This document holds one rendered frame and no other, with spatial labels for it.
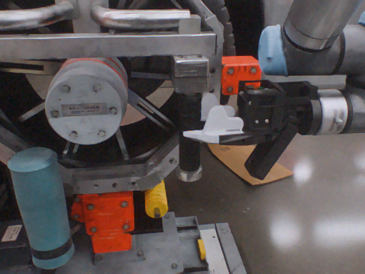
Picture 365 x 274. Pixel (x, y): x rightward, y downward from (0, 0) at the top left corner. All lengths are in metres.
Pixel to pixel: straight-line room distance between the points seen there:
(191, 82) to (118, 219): 0.49
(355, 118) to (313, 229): 1.16
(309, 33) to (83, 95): 0.35
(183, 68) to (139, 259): 0.79
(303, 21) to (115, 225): 0.65
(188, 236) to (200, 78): 0.91
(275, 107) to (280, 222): 1.21
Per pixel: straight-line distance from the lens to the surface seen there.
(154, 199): 0.88
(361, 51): 0.57
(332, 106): 0.58
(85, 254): 1.22
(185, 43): 0.51
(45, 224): 0.75
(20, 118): 0.90
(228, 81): 0.75
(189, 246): 1.31
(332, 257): 1.60
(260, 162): 0.58
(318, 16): 0.46
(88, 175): 0.87
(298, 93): 0.57
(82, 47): 0.51
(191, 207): 1.72
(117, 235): 0.92
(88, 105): 0.59
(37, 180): 0.70
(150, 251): 1.19
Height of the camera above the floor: 1.06
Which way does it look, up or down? 26 degrees down
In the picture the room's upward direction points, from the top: straight up
